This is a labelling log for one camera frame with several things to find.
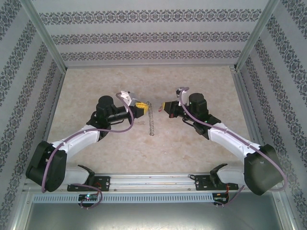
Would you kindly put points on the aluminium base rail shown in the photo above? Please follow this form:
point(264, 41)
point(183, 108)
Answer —
point(153, 183)

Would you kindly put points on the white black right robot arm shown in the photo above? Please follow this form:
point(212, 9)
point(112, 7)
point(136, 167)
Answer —
point(227, 139)

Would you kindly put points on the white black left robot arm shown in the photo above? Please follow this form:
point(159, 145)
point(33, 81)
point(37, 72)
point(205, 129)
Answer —
point(81, 140)

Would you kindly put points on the large metal keyring band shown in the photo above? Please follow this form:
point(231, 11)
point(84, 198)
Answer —
point(151, 119)

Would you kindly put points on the aluminium frame post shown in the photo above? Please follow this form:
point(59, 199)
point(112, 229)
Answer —
point(255, 36)
point(45, 36)

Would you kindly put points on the aluminium side rail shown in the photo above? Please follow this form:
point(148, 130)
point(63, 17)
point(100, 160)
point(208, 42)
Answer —
point(54, 107)
point(242, 91)

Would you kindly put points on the grey metal sheet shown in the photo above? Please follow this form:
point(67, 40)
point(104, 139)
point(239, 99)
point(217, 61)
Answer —
point(153, 215)

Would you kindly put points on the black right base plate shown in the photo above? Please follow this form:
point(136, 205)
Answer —
point(201, 184)

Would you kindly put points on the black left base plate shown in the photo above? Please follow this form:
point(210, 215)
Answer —
point(103, 183)

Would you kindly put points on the right circuit board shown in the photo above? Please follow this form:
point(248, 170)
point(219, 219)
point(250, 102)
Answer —
point(219, 198)

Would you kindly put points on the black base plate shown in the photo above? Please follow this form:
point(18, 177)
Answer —
point(103, 183)
point(201, 184)

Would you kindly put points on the circuit board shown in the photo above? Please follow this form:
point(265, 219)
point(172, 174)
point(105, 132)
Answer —
point(219, 198)
point(88, 197)

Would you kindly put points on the left circuit board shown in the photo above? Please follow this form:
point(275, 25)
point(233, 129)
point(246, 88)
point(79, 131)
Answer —
point(88, 197)

